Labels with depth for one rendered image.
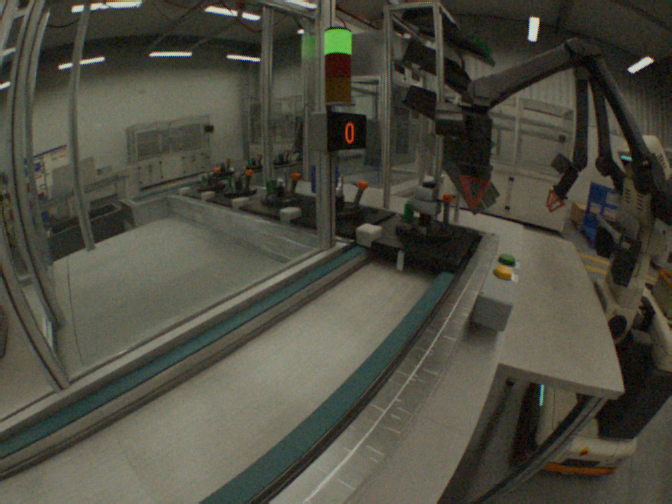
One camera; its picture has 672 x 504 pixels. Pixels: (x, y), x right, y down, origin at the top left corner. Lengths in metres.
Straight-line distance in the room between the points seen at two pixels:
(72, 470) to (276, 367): 0.35
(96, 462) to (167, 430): 0.12
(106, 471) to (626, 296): 1.29
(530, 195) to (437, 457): 4.57
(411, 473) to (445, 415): 0.11
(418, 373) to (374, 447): 0.12
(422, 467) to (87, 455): 0.42
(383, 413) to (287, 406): 0.12
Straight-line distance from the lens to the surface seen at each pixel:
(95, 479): 0.40
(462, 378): 0.49
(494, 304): 0.51
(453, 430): 0.42
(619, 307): 1.13
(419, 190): 0.67
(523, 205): 4.82
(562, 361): 0.61
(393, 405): 0.32
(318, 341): 0.44
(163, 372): 0.40
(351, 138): 0.55
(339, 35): 0.56
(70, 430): 0.43
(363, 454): 0.27
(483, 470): 1.42
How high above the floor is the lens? 1.21
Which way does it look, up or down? 24 degrees down
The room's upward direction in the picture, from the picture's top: straight up
